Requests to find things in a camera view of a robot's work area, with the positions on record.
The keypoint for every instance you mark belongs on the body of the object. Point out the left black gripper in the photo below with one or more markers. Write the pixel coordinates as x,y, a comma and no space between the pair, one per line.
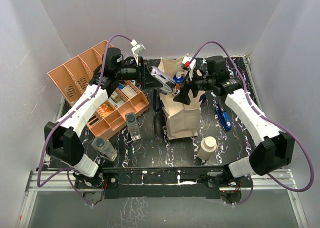
143,76

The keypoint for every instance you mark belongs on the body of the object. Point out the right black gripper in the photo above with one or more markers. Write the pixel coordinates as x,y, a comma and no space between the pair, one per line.
183,96

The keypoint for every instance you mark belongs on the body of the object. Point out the orange bottle blue cap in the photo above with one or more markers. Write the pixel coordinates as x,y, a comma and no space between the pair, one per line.
178,78

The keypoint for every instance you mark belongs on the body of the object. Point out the beige canvas tote bag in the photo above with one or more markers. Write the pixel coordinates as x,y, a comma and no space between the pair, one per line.
182,121

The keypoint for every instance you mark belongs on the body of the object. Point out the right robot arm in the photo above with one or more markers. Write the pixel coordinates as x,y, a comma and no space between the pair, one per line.
274,148

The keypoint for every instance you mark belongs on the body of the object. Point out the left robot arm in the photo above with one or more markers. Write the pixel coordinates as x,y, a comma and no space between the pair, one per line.
62,139

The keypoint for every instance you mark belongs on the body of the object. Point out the white label box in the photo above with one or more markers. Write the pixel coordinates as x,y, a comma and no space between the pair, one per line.
129,92

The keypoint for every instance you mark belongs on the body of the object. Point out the beige small carton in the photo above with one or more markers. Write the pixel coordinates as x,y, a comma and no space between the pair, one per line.
115,97

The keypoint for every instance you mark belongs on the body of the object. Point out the upright clear square bottle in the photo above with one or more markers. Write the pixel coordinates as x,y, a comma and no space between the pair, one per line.
133,127

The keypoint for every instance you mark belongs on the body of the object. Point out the cream cylindrical bottle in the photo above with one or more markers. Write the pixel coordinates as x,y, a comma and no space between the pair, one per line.
207,147

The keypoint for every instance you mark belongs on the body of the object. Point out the orange snack packet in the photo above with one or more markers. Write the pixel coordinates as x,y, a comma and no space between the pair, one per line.
105,109

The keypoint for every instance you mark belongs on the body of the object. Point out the pink plastic desk organizer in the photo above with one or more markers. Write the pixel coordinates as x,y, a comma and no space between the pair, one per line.
105,120

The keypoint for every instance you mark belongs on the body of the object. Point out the tilted clear square bottle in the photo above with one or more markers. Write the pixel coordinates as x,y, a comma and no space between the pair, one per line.
104,148

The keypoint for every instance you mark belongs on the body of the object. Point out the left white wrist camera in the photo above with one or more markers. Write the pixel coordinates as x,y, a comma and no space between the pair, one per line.
137,48

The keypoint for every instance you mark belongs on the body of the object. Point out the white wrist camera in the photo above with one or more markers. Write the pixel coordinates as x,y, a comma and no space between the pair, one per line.
189,64
137,48

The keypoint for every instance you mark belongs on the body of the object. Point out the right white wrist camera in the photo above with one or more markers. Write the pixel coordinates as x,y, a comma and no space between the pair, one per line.
189,64

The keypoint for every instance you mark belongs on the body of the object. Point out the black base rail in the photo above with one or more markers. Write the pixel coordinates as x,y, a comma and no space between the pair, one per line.
158,182

